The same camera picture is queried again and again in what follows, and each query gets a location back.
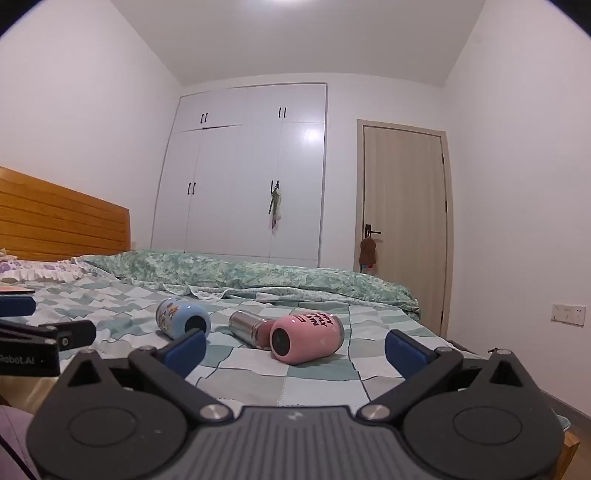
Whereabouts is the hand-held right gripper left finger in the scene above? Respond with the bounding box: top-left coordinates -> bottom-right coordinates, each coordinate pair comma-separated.
58,329 -> 234,422

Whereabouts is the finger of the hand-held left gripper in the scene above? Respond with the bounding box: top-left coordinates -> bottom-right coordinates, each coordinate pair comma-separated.
0,295 -> 37,318
0,319 -> 97,350

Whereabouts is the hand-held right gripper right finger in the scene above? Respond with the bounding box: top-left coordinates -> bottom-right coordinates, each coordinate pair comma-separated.
358,329 -> 539,422

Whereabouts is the blue cartoon print cup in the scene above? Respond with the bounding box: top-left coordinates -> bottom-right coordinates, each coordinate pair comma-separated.
155,298 -> 212,341

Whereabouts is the silver steel cup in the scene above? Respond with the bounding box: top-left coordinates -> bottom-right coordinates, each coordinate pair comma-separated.
228,310 -> 278,350

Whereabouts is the pink cup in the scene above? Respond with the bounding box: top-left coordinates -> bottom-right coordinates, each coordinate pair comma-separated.
269,312 -> 345,366

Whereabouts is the person's left forearm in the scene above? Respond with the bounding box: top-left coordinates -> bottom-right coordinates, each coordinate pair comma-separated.
0,374 -> 61,408

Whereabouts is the purple floral pillow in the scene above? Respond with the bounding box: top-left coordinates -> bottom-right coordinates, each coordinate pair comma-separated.
0,257 -> 95,284

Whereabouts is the checkered bed sheet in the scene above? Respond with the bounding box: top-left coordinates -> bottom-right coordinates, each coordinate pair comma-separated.
0,272 -> 485,408

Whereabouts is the person's purple clothing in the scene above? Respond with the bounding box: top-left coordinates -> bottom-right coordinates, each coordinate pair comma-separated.
0,405 -> 42,480

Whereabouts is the wooden headboard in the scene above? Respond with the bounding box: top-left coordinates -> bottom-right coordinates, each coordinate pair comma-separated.
0,166 -> 132,262

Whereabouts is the green floral quilt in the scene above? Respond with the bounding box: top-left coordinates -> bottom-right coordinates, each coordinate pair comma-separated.
76,249 -> 421,320

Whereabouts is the brown hanging bag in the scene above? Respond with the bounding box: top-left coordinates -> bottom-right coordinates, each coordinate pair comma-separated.
359,235 -> 379,274

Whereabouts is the light wooden door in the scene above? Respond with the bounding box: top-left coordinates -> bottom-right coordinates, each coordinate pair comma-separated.
356,119 -> 456,341

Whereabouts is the green hanging ornament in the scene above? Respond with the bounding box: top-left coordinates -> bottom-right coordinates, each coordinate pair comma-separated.
266,180 -> 285,230

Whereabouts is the white wardrobe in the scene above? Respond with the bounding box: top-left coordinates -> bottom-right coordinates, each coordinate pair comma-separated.
151,82 -> 328,269

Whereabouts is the white wall socket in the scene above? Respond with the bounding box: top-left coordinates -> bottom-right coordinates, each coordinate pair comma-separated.
551,302 -> 587,326

